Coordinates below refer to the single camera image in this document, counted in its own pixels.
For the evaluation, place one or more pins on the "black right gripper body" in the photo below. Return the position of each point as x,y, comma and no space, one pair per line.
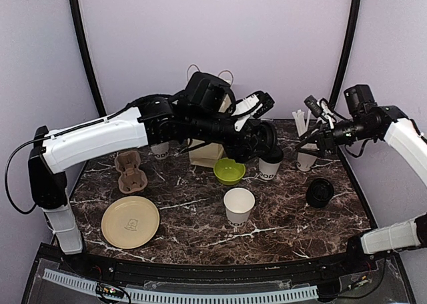
329,144

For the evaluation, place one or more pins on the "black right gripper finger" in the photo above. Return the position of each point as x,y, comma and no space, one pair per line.
312,152
310,137

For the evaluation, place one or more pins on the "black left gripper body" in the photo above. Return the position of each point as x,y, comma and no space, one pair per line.
245,147

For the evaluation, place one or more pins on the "white paper coffee cup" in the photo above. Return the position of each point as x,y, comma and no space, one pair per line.
239,203
267,170

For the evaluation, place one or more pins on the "cream paper bag with handles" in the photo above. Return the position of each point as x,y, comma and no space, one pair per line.
208,155

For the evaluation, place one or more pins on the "brown cardboard cup carrier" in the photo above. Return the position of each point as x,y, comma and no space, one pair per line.
132,179

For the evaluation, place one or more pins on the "black plastic cup lid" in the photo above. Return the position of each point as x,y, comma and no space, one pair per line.
276,155

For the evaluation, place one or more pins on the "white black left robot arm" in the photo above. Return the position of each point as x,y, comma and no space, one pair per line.
205,110

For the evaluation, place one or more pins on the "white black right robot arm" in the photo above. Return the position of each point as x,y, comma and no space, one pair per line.
369,121

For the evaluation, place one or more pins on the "white cup holding straws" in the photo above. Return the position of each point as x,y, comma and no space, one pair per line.
305,161

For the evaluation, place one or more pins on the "bundle of wrapped white straws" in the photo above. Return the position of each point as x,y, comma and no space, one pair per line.
303,123

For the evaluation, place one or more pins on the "stack of black cup lids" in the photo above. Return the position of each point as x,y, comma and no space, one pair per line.
319,193

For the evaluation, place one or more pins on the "lime green bowl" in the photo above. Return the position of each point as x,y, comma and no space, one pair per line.
228,172

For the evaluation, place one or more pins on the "stack of white paper cups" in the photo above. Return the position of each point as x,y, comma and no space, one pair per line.
160,151

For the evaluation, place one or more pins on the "beige round plate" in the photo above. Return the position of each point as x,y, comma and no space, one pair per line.
130,222

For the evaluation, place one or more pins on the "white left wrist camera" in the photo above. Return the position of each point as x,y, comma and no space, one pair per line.
252,106

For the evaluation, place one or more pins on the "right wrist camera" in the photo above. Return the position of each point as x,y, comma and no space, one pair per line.
319,109

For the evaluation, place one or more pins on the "white slotted cable duct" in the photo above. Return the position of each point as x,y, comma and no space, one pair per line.
162,292

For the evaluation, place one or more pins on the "black front table rail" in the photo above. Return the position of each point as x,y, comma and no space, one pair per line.
318,270

